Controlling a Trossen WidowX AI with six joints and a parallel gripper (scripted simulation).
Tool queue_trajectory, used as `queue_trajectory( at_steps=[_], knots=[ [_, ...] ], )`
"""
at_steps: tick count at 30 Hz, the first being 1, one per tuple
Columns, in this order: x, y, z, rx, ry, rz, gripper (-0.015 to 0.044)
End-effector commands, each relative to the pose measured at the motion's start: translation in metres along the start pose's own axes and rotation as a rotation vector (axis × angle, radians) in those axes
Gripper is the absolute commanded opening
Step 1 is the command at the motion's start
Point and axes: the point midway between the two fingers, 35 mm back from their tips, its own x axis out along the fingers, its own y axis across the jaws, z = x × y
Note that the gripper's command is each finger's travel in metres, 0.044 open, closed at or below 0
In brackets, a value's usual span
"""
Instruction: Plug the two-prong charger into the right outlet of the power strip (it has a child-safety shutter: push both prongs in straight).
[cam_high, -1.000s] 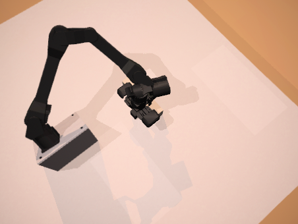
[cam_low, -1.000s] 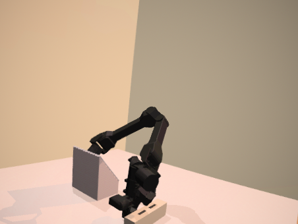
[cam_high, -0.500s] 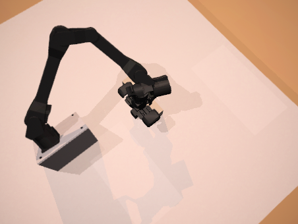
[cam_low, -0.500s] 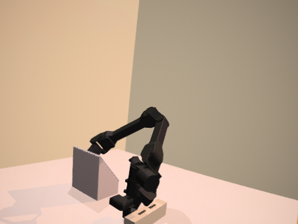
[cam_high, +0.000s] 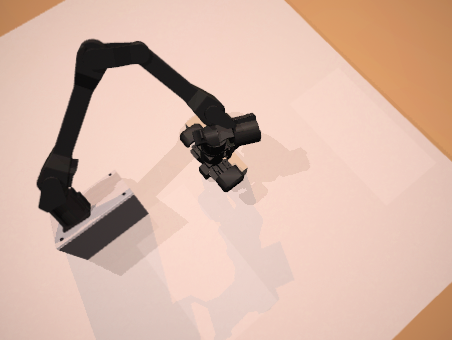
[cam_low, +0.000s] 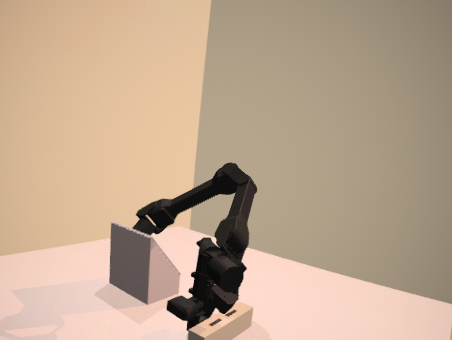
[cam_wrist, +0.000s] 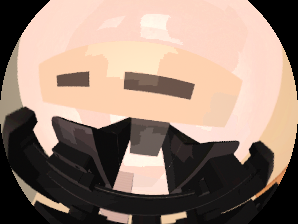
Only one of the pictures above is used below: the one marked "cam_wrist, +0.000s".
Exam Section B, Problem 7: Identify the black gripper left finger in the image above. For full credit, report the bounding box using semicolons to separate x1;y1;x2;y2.
51;116;132;189

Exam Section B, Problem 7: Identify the dark grey two-prong plug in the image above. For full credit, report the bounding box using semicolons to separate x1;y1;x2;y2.
129;117;170;157

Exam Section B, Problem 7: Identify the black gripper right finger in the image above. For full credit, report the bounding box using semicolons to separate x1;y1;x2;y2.
161;124;239;194

